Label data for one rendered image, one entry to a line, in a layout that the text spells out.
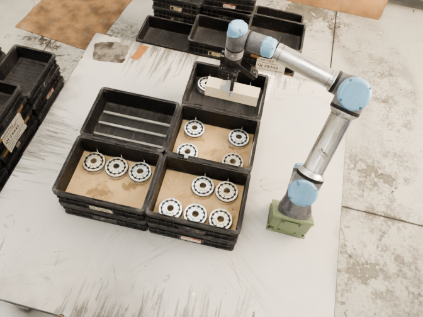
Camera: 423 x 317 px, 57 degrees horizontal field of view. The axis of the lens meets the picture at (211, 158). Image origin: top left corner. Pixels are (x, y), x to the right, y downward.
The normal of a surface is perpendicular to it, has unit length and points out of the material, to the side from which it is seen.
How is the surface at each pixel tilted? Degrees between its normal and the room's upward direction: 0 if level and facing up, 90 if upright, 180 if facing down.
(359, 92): 42
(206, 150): 0
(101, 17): 0
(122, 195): 0
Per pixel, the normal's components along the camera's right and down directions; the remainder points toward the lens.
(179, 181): 0.07, -0.53
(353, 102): -0.20, 0.13
